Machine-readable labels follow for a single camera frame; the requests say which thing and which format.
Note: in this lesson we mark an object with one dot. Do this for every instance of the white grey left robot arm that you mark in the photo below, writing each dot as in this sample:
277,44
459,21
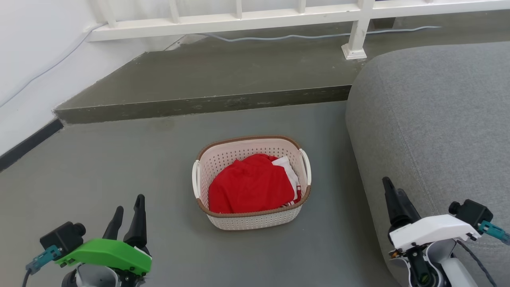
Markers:
95,277

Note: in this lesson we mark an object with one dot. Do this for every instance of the white garment with red stripes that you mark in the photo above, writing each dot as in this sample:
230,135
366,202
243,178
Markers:
287,167

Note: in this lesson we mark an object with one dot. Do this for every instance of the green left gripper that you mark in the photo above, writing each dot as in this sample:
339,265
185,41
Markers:
107,253

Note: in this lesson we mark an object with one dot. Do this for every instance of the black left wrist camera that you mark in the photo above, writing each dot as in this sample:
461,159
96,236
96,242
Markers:
61,237

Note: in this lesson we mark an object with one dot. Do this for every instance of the white perforated laundry basket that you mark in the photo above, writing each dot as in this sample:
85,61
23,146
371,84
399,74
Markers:
255,220

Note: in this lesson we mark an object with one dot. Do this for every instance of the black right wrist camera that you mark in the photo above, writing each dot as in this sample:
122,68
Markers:
472,213

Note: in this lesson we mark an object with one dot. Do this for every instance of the grey fabric sofa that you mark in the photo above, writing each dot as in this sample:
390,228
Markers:
438,119

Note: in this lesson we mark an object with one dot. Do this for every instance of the white railing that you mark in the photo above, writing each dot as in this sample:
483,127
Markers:
239,18

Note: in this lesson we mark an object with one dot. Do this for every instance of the black baseboard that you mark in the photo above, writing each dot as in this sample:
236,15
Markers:
28,145

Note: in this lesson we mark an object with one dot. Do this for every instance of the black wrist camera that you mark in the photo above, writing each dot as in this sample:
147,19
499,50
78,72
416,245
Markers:
472,213
61,237

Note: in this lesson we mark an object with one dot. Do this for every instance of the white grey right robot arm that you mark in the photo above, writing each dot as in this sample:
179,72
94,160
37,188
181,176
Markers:
434,267

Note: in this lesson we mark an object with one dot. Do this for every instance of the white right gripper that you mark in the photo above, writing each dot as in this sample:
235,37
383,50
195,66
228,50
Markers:
432,230

